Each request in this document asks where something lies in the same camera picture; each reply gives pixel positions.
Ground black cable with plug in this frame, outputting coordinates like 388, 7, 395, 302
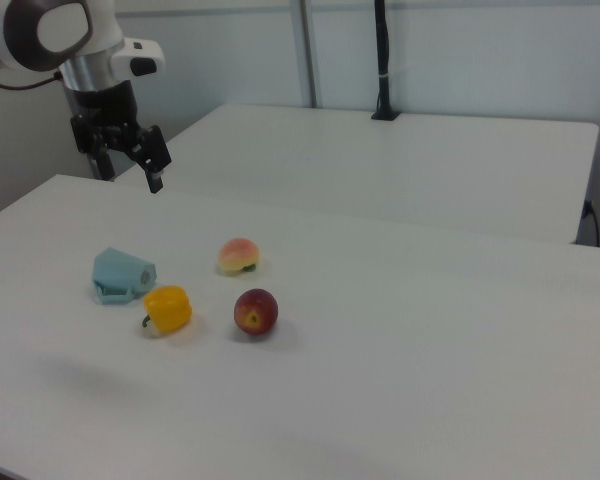
581, 198, 600, 247

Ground yellow bell pepper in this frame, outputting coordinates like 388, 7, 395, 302
140, 284, 194, 336

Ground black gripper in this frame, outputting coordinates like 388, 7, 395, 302
62, 79, 173, 195

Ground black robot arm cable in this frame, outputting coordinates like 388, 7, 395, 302
0, 63, 64, 92

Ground light blue mug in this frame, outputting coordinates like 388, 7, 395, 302
91, 245, 158, 306

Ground red apple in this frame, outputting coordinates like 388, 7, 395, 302
233, 288, 280, 336

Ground grey metal partition post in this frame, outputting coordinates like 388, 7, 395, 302
289, 0, 322, 109

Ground black pole stand with base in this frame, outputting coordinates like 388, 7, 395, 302
370, 0, 401, 122

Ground pale pink peach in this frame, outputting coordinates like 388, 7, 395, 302
216, 237, 265, 276

